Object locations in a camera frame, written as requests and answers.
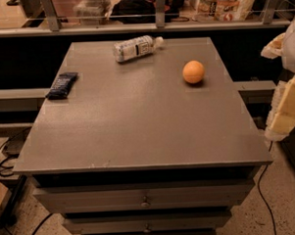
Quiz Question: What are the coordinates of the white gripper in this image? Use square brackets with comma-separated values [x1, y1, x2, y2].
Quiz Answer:
[261, 20, 295, 141]

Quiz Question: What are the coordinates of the orange fruit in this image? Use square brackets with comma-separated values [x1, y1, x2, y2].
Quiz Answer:
[182, 61, 205, 84]

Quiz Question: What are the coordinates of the printed plastic bag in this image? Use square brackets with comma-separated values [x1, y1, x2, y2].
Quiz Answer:
[189, 0, 255, 22]

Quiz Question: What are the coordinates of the clear plastic water bottle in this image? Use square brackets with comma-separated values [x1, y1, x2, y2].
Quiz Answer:
[113, 35, 164, 63]

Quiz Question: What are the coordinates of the black bag on shelf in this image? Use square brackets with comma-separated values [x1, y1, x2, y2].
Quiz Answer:
[110, 0, 184, 24]

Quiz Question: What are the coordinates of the grey drawer cabinet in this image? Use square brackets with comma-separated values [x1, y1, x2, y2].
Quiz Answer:
[15, 37, 270, 235]

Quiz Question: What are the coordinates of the top drawer knob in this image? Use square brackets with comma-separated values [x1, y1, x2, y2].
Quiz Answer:
[140, 197, 150, 208]

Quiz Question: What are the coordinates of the drawer knob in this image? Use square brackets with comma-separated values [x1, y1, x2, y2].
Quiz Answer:
[143, 224, 152, 233]
[140, 197, 150, 208]

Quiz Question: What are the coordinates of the clear plastic container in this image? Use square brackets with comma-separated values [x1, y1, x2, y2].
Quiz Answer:
[74, 0, 111, 25]

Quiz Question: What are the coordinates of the grey low bench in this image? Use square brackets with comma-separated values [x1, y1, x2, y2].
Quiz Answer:
[0, 88, 48, 113]

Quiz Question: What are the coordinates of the black cable right floor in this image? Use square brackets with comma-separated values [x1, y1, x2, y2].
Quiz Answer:
[255, 140, 278, 235]

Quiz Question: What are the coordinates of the metal shelf rail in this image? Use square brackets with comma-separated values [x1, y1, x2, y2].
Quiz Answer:
[0, 0, 295, 37]

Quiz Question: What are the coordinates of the black cables left floor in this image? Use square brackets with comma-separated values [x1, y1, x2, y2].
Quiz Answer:
[0, 126, 34, 179]

